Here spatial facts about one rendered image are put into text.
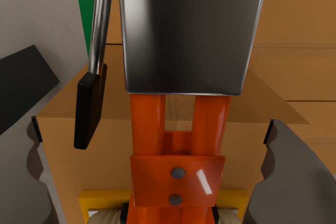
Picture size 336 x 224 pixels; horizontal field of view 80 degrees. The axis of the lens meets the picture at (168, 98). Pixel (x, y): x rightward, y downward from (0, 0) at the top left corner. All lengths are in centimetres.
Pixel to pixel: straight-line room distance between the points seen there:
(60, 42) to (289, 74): 115
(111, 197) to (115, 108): 15
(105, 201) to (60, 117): 16
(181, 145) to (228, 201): 26
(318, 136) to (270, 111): 69
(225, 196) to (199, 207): 22
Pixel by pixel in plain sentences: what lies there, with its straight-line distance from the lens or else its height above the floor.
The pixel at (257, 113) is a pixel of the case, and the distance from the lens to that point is 35.
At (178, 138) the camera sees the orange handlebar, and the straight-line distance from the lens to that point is 16.
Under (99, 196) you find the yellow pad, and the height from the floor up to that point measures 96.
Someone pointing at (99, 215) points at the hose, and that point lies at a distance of 35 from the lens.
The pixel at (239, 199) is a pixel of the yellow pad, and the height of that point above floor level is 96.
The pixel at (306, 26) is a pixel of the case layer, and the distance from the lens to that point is 78.
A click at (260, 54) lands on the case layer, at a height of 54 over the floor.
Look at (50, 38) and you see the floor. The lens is 136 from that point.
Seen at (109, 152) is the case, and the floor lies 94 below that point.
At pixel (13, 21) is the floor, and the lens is 144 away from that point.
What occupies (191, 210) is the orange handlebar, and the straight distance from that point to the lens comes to 19.
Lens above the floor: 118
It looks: 61 degrees down
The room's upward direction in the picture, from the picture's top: 177 degrees clockwise
